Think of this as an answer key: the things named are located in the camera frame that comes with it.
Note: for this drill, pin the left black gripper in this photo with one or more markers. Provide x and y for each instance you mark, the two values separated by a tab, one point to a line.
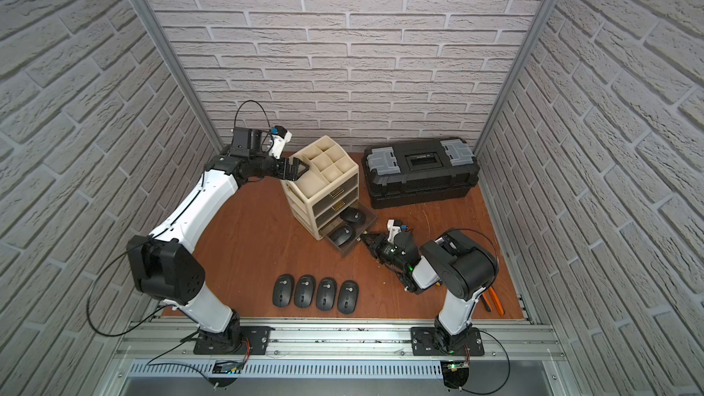
280	167

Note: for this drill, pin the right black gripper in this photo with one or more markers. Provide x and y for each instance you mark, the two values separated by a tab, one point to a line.
380	241

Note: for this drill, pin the black computer mouse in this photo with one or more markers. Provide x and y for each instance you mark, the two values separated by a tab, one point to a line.
348	297
304	292
342	235
283	291
326	294
353	216

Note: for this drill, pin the transparent grey bottom drawer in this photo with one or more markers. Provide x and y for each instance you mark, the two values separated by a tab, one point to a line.
371	219

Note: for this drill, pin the beige drawer organizer cabinet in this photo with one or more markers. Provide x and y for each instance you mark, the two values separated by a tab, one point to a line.
329	186

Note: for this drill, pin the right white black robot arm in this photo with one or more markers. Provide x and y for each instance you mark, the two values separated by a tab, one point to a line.
453	260

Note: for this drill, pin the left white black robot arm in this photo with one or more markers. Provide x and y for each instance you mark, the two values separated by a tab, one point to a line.
163	264

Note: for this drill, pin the black plastic toolbox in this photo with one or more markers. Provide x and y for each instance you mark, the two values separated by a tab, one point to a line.
419	171

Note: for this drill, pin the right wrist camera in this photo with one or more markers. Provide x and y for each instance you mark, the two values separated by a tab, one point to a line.
395	227

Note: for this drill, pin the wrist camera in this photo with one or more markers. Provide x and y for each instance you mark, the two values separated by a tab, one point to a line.
395	227
280	136

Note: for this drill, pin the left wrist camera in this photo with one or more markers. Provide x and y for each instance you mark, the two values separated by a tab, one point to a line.
280	136

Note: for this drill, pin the orange handled pliers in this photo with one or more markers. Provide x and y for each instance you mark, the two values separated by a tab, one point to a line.
492	302

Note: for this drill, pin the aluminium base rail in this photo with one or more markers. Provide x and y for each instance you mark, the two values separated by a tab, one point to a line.
318	349

